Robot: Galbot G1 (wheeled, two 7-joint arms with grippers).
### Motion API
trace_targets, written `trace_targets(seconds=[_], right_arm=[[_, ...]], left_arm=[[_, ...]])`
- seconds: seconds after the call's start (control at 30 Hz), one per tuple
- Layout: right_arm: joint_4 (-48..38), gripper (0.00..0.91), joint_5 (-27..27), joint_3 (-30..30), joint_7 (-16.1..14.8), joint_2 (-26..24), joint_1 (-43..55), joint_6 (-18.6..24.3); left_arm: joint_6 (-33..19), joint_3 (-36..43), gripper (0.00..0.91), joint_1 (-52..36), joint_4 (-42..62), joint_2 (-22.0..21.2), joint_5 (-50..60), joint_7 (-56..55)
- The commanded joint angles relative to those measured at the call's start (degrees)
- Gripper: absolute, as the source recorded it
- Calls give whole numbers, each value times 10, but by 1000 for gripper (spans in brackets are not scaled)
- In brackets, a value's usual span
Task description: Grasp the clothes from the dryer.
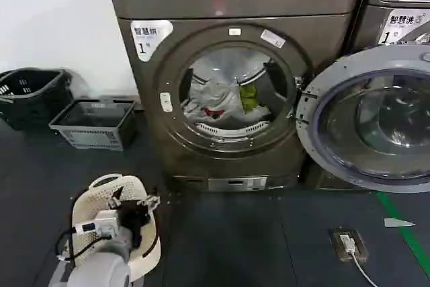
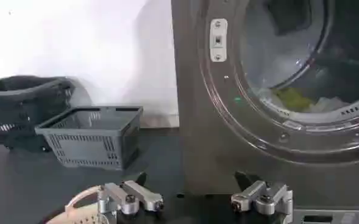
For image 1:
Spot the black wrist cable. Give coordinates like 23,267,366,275
55,227,83,265

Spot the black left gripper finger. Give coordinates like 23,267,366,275
107,186,124,211
136,196,161,214

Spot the floor socket box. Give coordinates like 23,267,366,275
330,227,370,263

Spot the grey cloth in drum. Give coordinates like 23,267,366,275
181,55,269,123

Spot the black plastic laundry basket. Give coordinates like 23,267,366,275
0,68,74,130

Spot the grey plastic crate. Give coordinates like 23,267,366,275
48,98,138,151

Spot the green cloth in drum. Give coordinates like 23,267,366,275
239,84,259,113

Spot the white plug with cable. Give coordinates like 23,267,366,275
338,234,381,287

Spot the white dryer number label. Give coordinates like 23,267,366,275
130,19,174,63

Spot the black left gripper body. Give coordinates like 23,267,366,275
118,200,151,248

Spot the white arrow floor sticker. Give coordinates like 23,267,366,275
384,217,417,229

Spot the red garment in drum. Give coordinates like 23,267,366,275
204,107,225,120

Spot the green floor tape strip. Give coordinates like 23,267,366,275
375,190,430,276

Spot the cream perforated laundry basket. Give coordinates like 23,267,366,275
71,173,162,283

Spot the round glass dryer door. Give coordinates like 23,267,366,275
295,44,430,194

